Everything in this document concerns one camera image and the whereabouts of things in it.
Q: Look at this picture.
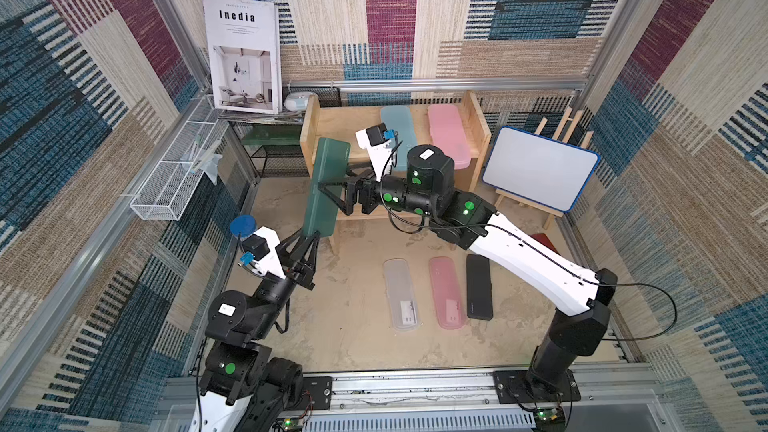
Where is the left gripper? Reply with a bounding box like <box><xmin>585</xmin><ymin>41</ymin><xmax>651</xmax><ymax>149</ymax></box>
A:
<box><xmin>245</xmin><ymin>227</ymin><xmax>315</xmax><ymax>343</ymax></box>

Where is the dark green pencil case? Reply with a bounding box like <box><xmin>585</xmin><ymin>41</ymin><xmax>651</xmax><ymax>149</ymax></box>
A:
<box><xmin>302</xmin><ymin>137</ymin><xmax>351</xmax><ymax>237</ymax></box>

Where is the light blue pencil case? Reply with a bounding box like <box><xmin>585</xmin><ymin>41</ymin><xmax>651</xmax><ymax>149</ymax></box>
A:
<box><xmin>380</xmin><ymin>105</ymin><xmax>418</xmax><ymax>172</ymax></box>

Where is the clear frosted pencil case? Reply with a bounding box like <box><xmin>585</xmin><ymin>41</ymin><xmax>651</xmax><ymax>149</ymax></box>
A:
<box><xmin>383</xmin><ymin>258</ymin><xmax>420</xmax><ymax>332</ymax></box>

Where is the translucent pink pencil case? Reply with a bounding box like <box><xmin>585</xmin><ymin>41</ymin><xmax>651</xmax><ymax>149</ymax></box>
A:
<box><xmin>429</xmin><ymin>256</ymin><xmax>466</xmax><ymax>330</ymax></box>

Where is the black pencil case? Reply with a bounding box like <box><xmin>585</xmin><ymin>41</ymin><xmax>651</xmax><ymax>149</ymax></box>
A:
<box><xmin>466</xmin><ymin>254</ymin><xmax>494</xmax><ymax>321</ymax></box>

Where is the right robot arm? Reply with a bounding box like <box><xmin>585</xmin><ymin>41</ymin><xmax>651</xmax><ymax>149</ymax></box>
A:
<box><xmin>312</xmin><ymin>138</ymin><xmax>618</xmax><ymax>401</ymax></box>

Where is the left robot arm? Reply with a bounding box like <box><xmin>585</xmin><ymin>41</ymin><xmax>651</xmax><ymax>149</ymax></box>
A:
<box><xmin>189</xmin><ymin>228</ymin><xmax>320</xmax><ymax>431</ymax></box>

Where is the wooden two-tier shelf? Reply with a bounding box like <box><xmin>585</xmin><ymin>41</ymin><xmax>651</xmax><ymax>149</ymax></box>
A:
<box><xmin>300</xmin><ymin>92</ymin><xmax>496</xmax><ymax>249</ymax></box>

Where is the pink opaque pencil case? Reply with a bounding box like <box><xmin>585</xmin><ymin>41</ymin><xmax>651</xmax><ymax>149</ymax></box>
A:
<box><xmin>427</xmin><ymin>104</ymin><xmax>471</xmax><ymax>170</ymax></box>

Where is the blue-lidded clear jar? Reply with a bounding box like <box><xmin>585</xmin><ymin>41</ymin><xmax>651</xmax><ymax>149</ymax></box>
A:
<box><xmin>229</xmin><ymin>215</ymin><xmax>257</xmax><ymax>252</ymax></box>

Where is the green tray on stand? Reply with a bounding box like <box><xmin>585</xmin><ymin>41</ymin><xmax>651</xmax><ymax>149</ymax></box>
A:
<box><xmin>241</xmin><ymin>124</ymin><xmax>302</xmax><ymax>147</ymax></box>

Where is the white round device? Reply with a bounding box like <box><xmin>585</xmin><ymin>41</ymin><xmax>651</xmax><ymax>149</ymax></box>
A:
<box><xmin>284</xmin><ymin>91</ymin><xmax>317</xmax><ymax>112</ymax></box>

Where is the Inedia magazine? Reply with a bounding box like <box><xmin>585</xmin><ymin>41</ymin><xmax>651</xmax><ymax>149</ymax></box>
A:
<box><xmin>203</xmin><ymin>0</ymin><xmax>283</xmax><ymax>115</ymax></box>

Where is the red wallet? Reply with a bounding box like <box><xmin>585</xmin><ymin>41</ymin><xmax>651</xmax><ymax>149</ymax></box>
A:
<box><xmin>531</xmin><ymin>233</ymin><xmax>559</xmax><ymax>255</ymax></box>

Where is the blue-framed whiteboard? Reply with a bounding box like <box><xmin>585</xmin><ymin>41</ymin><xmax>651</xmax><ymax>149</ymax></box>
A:
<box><xmin>482</xmin><ymin>127</ymin><xmax>601</xmax><ymax>213</ymax></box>

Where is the small wooden easel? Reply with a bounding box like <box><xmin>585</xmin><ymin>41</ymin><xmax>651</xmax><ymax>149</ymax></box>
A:
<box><xmin>494</xmin><ymin>107</ymin><xmax>593</xmax><ymax>228</ymax></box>

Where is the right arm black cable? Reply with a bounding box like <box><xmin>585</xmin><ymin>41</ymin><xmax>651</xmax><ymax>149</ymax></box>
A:
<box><xmin>383</xmin><ymin>137</ymin><xmax>679</xmax><ymax>343</ymax></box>

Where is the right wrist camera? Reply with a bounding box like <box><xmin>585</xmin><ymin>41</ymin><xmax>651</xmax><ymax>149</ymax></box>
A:
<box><xmin>355</xmin><ymin>123</ymin><xmax>399</xmax><ymax>182</ymax></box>

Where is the white wire basket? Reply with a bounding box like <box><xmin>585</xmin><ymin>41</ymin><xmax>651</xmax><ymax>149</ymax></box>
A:
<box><xmin>130</xmin><ymin>121</ymin><xmax>227</xmax><ymax>221</ymax></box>

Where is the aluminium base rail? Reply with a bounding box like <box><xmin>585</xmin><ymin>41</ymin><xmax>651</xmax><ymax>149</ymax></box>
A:
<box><xmin>149</xmin><ymin>365</ymin><xmax>679</xmax><ymax>432</ymax></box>

